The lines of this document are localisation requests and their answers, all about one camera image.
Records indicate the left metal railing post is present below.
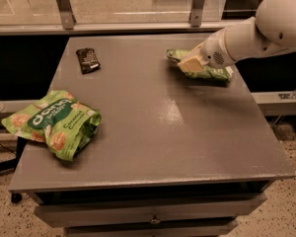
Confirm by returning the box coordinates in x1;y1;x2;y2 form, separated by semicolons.
56;0;76;30

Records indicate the metal drawer knob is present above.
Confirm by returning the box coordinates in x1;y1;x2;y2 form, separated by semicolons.
150;216;161;225

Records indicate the grey cabinet drawer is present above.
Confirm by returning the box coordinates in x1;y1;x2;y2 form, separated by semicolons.
35;193;266;227

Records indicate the black caster wheel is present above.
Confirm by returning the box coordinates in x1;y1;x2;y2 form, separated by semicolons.
11;193;23;203

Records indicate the metal railing post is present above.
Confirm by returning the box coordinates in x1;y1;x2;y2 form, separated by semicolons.
56;0;76;30
189;0;205;27

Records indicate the right metal railing post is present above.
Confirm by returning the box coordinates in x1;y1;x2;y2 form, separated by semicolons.
189;0;205;27

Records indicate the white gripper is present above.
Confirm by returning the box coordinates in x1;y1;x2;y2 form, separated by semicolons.
179;28;236;72

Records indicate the dark chocolate bar wrapper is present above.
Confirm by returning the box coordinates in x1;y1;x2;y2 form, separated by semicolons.
76;47;101;74

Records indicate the green rice chip bag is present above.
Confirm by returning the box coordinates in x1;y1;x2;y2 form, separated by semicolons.
2;90;101;161

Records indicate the green jalapeno chip bag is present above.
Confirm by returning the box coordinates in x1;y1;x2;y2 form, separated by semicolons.
166;49;233;82

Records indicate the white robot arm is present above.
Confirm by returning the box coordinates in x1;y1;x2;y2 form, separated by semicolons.
179;0;296;72

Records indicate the black cable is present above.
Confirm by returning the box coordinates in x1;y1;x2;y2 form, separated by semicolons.
0;130;18;156

